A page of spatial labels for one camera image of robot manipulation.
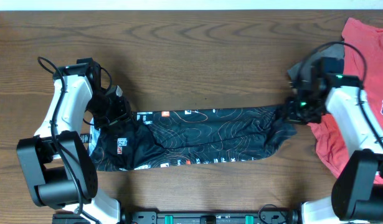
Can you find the grey t-shirt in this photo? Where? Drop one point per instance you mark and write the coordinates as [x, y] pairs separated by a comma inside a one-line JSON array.
[[334, 51]]

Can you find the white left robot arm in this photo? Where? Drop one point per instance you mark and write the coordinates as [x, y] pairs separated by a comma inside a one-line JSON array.
[[58, 171]]

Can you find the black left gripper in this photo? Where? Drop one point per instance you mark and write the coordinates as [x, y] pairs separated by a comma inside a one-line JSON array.
[[124, 113]]

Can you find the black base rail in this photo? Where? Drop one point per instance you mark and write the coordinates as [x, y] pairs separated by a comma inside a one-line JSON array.
[[268, 214]]

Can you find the black orange-patterned jersey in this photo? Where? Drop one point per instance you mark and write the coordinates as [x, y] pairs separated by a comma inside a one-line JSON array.
[[174, 138]]

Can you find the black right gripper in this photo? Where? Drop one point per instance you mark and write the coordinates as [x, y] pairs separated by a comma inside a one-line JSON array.
[[290, 114]]

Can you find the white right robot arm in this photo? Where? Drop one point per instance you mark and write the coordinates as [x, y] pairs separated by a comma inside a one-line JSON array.
[[357, 194]]

